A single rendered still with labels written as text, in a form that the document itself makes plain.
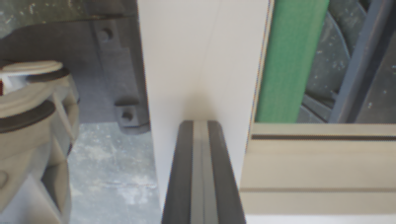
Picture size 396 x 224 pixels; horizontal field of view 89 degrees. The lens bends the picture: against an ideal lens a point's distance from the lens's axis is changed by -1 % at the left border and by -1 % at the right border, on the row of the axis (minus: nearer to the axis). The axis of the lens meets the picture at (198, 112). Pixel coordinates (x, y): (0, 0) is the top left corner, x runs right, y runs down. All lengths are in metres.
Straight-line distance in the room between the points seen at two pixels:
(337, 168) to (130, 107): 0.84
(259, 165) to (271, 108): 0.05
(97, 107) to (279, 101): 0.94
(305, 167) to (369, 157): 0.06
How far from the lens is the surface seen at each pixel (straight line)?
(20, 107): 0.56
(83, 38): 0.96
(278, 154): 0.18
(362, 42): 0.60
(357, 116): 0.62
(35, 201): 0.42
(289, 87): 0.17
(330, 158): 0.20
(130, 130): 1.02
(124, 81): 0.92
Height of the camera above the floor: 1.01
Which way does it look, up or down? 62 degrees down
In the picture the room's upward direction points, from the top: 180 degrees clockwise
